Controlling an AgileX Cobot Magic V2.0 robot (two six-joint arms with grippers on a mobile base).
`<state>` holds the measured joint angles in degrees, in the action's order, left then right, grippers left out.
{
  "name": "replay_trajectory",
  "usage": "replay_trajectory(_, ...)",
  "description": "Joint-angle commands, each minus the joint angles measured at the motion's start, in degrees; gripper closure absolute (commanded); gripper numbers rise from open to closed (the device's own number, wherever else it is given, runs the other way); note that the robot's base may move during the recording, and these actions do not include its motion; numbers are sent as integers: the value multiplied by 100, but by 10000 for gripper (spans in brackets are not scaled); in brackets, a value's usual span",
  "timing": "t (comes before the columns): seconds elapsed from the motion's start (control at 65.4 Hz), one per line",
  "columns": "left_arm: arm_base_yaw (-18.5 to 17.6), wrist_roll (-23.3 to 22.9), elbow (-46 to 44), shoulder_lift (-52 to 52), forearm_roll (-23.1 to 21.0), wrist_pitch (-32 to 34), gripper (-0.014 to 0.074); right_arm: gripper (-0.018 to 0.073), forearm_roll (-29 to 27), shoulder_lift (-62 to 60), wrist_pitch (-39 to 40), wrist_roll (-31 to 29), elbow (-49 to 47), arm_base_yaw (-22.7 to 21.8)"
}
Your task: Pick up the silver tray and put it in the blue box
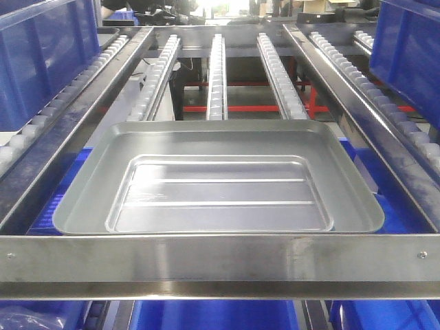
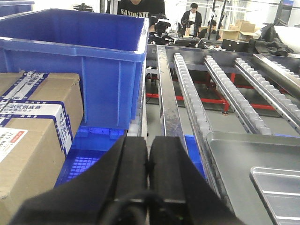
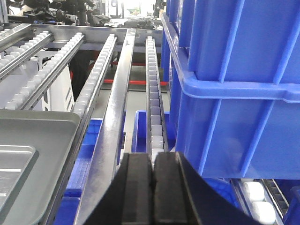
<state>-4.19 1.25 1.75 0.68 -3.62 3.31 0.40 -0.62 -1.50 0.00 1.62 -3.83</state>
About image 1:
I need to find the right inner roller track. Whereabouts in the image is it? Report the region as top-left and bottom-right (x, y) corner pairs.
(257, 33), (309, 120)

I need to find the centre roller track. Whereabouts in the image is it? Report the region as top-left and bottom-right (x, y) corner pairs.
(206, 34), (228, 120)

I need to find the blue box lower centre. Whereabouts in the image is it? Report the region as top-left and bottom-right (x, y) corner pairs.
(129, 300), (299, 329)

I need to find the blue crate upper left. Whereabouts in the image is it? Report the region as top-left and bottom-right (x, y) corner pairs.
(1, 1), (100, 131)

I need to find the blue crate upper right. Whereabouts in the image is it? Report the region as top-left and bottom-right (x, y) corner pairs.
(370, 1), (439, 129)

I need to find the blue box lower left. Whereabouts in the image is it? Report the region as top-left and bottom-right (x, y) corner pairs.
(1, 300), (89, 329)

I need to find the left steel divider rail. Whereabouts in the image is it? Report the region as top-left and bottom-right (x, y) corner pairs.
(1, 27), (155, 234)

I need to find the right steel divider rail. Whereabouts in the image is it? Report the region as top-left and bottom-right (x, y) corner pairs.
(283, 24), (439, 232)

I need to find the blue box lower right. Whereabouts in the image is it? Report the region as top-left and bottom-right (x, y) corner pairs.
(329, 300), (439, 329)

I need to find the blue crate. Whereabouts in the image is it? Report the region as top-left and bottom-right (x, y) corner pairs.
(1, 1), (100, 131)
(370, 1), (439, 129)

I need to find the red floor frame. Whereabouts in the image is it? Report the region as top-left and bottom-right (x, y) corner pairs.
(181, 80), (417, 119)

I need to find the silver metal tray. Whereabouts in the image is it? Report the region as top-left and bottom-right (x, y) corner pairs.
(53, 120), (384, 235)

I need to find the steel divider rail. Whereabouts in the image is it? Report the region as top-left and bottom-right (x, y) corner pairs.
(1, 27), (155, 234)
(283, 24), (439, 232)

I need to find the steel front crossbar upper shelf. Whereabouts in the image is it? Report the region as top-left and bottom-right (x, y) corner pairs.
(1, 233), (439, 300)

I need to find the left inner roller track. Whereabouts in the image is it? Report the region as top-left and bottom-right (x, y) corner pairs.
(126, 34), (180, 122)

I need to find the blue box under tray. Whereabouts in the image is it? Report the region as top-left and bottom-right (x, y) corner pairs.
(27, 146), (432, 236)

